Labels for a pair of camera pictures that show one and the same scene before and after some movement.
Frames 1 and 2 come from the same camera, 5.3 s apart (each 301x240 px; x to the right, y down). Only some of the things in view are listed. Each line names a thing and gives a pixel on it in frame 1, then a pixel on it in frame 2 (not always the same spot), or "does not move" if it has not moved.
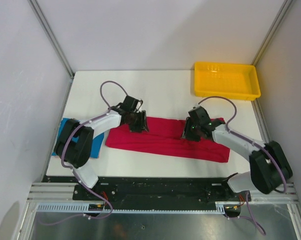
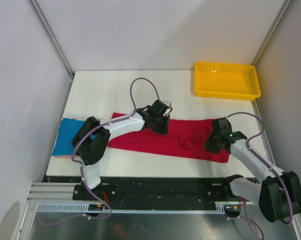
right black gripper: (187, 132) → (209, 146)
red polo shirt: (164, 138) does not move
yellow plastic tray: (226, 80) does not move
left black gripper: (142, 125) → (164, 129)
